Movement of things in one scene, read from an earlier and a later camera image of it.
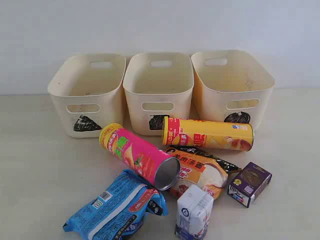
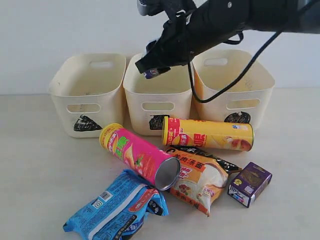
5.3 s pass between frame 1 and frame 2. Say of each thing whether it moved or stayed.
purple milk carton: stayed
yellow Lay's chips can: stayed
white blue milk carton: moved
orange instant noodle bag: stayed
